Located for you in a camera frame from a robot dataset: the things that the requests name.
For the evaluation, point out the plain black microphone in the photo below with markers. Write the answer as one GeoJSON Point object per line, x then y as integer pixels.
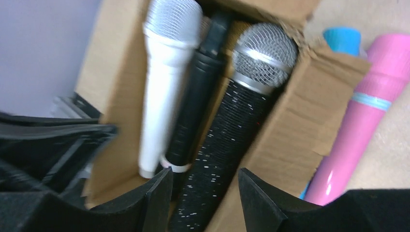
{"type": "Point", "coordinates": [205, 70]}

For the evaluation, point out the black glitter microphone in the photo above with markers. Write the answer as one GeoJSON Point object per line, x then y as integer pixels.
{"type": "Point", "coordinates": [263, 59]}

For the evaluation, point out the white microphone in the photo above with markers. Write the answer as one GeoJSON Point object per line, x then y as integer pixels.
{"type": "Point", "coordinates": [172, 33]}

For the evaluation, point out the blue microphone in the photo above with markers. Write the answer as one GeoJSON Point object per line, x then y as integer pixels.
{"type": "Point", "coordinates": [342, 40]}

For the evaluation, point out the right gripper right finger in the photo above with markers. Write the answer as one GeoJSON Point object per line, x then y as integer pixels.
{"type": "Point", "coordinates": [269, 209]}

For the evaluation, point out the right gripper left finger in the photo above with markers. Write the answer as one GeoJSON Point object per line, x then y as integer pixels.
{"type": "Point", "coordinates": [143, 209]}

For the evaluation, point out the pink microphone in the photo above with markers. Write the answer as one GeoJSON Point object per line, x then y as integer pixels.
{"type": "Point", "coordinates": [389, 55]}

